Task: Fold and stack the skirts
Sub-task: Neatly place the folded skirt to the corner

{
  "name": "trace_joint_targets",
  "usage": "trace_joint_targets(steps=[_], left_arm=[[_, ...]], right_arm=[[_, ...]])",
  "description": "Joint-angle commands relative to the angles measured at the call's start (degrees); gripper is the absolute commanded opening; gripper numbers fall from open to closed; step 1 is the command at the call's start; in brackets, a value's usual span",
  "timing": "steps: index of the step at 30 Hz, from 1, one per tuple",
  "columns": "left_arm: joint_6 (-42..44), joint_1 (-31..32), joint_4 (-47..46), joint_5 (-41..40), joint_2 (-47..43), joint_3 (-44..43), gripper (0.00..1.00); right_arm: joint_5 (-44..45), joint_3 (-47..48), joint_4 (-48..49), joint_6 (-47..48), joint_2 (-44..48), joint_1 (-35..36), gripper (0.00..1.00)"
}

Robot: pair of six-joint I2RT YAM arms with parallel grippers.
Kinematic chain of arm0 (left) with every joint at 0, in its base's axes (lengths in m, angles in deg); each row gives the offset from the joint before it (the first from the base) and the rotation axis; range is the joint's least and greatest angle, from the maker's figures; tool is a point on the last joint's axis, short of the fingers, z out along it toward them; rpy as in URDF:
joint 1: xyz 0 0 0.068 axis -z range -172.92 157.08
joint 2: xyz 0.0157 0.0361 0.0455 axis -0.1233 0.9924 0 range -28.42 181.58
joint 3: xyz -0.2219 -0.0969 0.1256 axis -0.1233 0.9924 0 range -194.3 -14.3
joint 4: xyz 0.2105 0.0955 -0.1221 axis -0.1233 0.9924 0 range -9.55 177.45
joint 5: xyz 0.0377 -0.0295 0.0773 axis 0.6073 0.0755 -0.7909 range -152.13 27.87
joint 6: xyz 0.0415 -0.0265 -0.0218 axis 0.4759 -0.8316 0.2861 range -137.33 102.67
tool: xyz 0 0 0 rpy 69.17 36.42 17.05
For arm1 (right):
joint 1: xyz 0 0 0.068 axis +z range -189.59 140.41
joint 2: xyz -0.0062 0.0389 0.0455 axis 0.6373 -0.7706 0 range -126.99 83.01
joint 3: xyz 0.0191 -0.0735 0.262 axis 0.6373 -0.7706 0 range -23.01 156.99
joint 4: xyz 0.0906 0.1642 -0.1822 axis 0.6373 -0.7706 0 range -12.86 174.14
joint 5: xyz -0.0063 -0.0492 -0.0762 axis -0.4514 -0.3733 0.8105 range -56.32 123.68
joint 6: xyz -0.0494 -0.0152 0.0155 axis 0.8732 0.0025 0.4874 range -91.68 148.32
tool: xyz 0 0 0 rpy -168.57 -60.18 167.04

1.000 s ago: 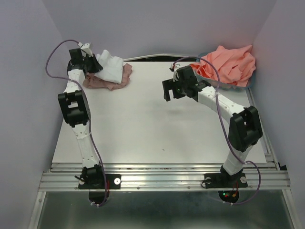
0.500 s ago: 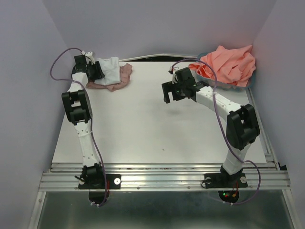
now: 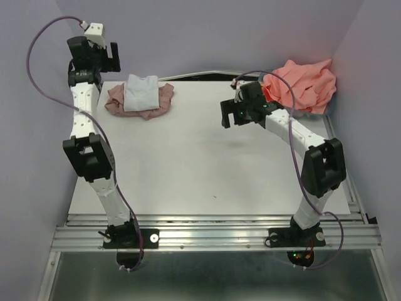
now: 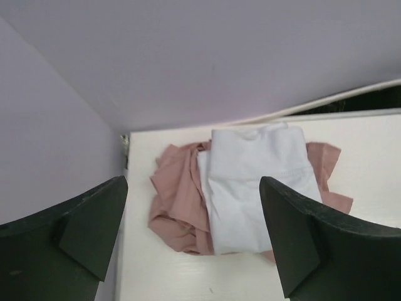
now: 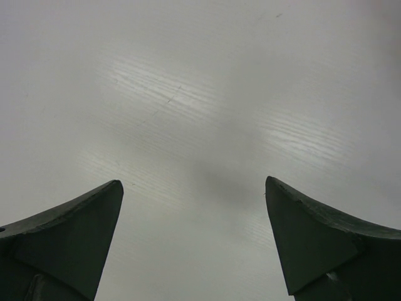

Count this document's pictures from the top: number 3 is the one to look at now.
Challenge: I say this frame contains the white light blue cloth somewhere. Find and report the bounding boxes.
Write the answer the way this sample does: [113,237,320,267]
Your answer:
[123,74,159,112]

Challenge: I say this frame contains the coral orange skirt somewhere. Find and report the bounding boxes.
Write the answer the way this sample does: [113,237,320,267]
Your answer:
[261,58,336,115]

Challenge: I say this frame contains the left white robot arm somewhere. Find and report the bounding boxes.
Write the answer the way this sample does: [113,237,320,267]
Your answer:
[63,36,140,249]

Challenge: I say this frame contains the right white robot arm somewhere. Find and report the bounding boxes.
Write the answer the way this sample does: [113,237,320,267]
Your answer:
[221,81,346,245]

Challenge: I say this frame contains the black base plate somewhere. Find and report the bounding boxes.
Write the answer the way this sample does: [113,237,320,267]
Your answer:
[264,226,326,268]
[98,227,160,272]

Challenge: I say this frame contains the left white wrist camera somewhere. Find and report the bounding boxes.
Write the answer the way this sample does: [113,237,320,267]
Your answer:
[84,23,107,49]

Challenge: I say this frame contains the dusty pink skirt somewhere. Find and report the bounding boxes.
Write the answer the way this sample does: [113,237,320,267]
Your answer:
[104,83,174,120]

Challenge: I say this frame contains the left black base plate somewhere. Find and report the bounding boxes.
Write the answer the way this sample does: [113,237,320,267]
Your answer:
[98,227,160,272]

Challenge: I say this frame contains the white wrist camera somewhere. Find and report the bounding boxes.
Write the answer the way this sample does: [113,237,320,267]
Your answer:
[231,79,251,103]
[84,23,107,49]

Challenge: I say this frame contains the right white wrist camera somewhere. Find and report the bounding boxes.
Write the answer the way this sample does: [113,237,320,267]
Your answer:
[231,79,251,103]

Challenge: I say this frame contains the aluminium rail frame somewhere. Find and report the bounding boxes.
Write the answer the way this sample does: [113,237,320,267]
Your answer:
[38,110,395,300]

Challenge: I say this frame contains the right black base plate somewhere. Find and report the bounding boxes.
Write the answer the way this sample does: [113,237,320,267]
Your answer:
[264,226,326,268]

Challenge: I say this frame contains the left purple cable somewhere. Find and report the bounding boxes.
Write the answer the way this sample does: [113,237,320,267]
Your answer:
[26,16,147,273]

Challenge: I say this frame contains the light blue patterned bin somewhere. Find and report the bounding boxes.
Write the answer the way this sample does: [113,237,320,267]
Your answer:
[258,69,338,122]

